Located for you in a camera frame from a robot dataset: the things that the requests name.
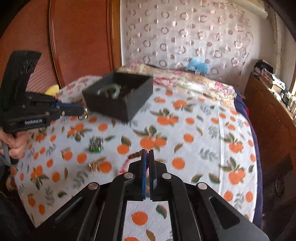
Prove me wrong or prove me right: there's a yellow cloth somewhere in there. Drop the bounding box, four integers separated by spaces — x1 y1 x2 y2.
45 84 60 96

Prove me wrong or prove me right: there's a white air conditioner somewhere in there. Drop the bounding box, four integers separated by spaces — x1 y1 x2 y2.
240 0 269 19

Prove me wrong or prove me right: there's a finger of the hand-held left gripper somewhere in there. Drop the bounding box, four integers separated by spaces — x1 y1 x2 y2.
51 102 84 110
58 107 85 117

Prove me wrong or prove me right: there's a stack of clothes and books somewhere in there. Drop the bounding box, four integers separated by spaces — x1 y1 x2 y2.
252 60 287 93

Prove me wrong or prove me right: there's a wooden cabinet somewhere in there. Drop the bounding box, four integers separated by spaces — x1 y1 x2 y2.
244 74 296 167

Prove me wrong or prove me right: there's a wooden wardrobe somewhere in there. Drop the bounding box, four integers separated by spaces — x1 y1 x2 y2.
0 0 122 102

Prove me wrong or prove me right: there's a floral bedsheet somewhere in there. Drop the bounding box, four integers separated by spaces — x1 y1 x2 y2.
116 61 236 100

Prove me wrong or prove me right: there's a green gem brooch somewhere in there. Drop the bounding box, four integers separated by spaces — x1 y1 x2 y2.
89 137 104 153

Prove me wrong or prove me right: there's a dark blue blanket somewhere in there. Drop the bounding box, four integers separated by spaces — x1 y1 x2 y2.
233 89 264 227

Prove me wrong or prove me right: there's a pale patterned side curtain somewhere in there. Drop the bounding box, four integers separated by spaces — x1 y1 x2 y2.
269 14 285 70

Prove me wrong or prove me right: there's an orange fruit print cloth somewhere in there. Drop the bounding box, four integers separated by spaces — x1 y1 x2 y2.
9 75 258 241

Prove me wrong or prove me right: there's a red cord bracelet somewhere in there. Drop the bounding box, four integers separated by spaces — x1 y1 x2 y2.
118 151 145 175

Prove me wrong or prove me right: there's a circle pattern curtain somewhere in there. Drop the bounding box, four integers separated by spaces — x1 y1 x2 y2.
120 0 257 77

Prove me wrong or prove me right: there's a row of small bottles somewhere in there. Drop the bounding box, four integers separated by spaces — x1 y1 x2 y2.
280 89 296 114

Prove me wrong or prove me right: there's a pale green jade bangle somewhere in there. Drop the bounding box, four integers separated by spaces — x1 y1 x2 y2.
97 84 121 99

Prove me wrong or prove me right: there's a person's left hand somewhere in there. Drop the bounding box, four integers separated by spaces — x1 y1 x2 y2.
0 128 29 160

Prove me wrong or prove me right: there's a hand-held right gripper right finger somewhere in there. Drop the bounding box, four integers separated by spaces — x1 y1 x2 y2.
149 149 271 241

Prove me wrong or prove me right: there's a blue plastic bag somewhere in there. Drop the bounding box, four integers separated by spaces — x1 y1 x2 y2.
186 57 208 73

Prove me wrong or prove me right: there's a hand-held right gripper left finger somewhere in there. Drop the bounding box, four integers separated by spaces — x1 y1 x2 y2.
30 149 148 241

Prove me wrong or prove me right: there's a black box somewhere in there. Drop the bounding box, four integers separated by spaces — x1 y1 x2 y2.
82 71 154 123

